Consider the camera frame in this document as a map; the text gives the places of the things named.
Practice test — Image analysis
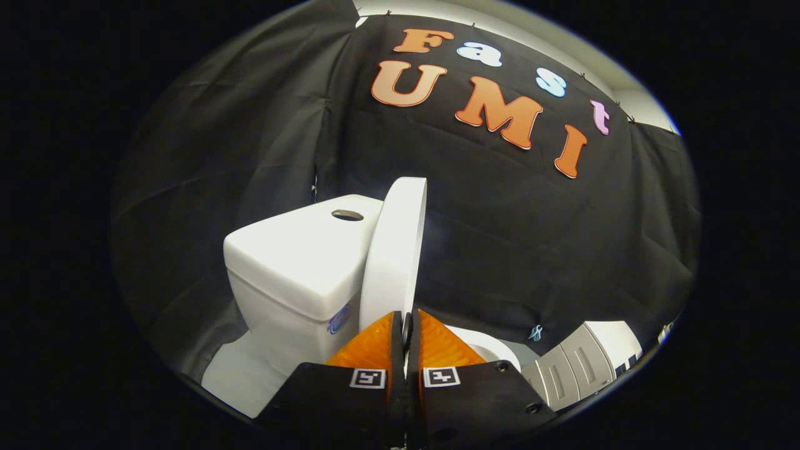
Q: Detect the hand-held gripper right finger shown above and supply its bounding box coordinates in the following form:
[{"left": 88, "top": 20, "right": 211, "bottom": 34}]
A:
[{"left": 409, "top": 309, "right": 558, "bottom": 446}]

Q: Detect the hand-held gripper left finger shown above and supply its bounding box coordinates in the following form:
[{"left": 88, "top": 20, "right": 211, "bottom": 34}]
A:
[{"left": 255, "top": 311, "right": 406, "bottom": 446}]

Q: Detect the white toilet lid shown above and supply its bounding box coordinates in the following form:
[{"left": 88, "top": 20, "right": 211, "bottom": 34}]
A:
[{"left": 358, "top": 177, "right": 429, "bottom": 335}]

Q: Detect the black backdrop cloth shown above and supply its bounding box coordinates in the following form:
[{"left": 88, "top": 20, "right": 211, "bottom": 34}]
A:
[{"left": 111, "top": 0, "right": 702, "bottom": 382}]

